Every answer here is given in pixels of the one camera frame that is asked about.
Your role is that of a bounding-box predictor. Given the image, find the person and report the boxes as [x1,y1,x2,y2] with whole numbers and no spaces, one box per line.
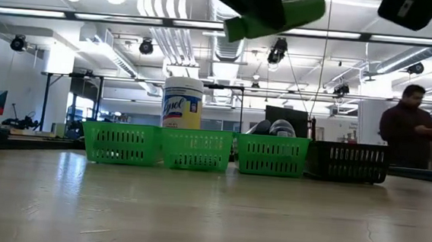
[375,81,432,170]

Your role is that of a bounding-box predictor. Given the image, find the black ceiling camera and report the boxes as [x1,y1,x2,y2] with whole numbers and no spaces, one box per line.
[407,60,426,77]
[267,37,290,65]
[334,82,351,97]
[9,33,29,53]
[138,37,155,56]

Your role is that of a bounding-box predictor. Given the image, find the yellow white wipes canister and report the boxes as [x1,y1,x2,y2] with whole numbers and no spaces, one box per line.
[160,75,205,132]

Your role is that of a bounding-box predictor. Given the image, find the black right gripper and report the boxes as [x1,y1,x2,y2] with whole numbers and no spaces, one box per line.
[376,0,432,33]

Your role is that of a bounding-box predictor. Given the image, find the black monitor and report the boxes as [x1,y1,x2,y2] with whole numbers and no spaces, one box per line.
[263,105,310,139]

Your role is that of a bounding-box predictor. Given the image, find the black plastic basket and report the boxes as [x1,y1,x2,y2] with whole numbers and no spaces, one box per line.
[304,139,392,186]

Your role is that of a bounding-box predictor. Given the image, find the small green bottle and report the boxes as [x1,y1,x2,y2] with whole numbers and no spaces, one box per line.
[222,0,327,50]

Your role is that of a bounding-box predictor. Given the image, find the green plastic basket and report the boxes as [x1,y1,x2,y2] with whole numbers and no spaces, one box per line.
[233,132,313,180]
[159,126,236,174]
[79,120,164,168]

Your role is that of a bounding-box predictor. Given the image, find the black overhead frame beam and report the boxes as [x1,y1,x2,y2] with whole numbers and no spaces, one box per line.
[0,5,432,48]

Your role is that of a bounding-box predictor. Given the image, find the white pillar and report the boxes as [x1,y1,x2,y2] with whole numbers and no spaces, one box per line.
[354,99,393,147]

